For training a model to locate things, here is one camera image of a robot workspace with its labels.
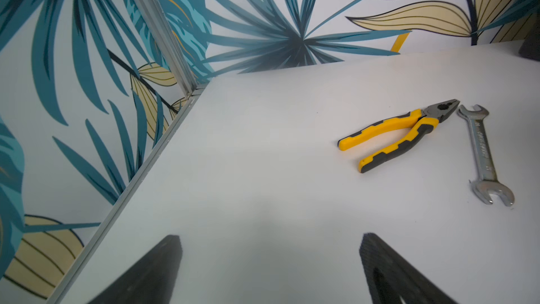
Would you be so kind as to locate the left aluminium frame post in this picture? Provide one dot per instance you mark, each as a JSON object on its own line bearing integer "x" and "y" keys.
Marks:
{"x": 160, "y": 28}

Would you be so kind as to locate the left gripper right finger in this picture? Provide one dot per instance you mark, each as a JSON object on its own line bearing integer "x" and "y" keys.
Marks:
{"x": 392, "y": 279}

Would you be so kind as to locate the yellow black toolbox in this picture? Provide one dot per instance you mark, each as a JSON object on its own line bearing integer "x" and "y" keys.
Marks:
{"x": 530, "y": 48}

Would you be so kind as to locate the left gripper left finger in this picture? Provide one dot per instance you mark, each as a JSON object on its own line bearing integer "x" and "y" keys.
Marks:
{"x": 151, "y": 279}

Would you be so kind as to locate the silver open-end wrench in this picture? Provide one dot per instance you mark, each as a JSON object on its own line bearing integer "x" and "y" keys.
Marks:
{"x": 487, "y": 183}

